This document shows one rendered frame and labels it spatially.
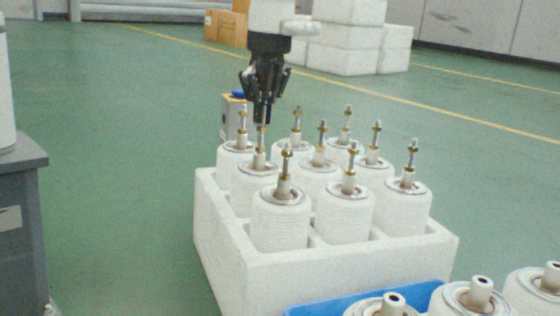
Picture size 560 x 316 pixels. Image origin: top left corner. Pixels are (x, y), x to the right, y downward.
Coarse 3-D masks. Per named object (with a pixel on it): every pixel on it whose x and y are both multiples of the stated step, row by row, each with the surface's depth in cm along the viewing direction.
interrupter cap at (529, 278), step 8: (520, 272) 59; (528, 272) 60; (536, 272) 60; (520, 280) 57; (528, 280) 58; (536, 280) 58; (528, 288) 56; (536, 288) 56; (536, 296) 55; (544, 296) 55; (552, 296) 55
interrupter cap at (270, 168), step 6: (240, 162) 87; (246, 162) 87; (252, 162) 88; (270, 162) 88; (240, 168) 84; (246, 168) 85; (264, 168) 86; (270, 168) 86; (276, 168) 86; (252, 174) 82; (258, 174) 82; (264, 174) 82; (270, 174) 83
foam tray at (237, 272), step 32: (224, 192) 92; (224, 224) 80; (224, 256) 81; (256, 256) 71; (288, 256) 72; (320, 256) 73; (352, 256) 75; (384, 256) 78; (416, 256) 80; (448, 256) 83; (224, 288) 82; (256, 288) 70; (288, 288) 73; (320, 288) 75; (352, 288) 78
